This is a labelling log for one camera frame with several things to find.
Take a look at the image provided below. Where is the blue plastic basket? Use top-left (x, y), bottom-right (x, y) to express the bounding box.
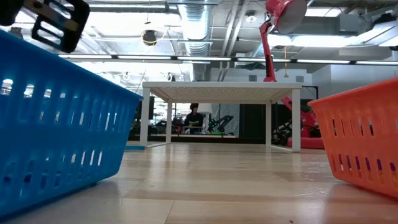
top-left (0, 29), bottom-right (144, 218)

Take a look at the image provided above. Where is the orange plastic basket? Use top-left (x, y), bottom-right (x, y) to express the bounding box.
top-left (307, 77), bottom-right (398, 200)

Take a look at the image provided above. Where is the person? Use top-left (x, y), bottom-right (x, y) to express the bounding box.
top-left (183, 102), bottom-right (205, 135)

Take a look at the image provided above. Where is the blue tape strip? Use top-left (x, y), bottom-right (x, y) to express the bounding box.
top-left (125, 141), bottom-right (146, 151)

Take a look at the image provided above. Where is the red desk lamp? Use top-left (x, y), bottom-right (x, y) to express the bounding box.
top-left (259, 0), bottom-right (326, 149)

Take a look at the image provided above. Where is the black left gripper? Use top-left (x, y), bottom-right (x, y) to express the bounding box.
top-left (30, 0), bottom-right (91, 54)

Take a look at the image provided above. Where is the silver ventilation duct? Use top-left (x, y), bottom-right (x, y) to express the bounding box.
top-left (177, 0), bottom-right (215, 82)

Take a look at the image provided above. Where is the black monitor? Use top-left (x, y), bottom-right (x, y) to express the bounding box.
top-left (134, 96), bottom-right (155, 121)

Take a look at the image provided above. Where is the white perforated metal shelf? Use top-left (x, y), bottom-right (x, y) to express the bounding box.
top-left (139, 81), bottom-right (303, 153)

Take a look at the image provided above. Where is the white lampshade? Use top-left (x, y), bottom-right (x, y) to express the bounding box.
top-left (197, 103), bottom-right (214, 115)

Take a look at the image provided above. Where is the black overhead camera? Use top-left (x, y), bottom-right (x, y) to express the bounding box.
top-left (142, 29), bottom-right (158, 47)

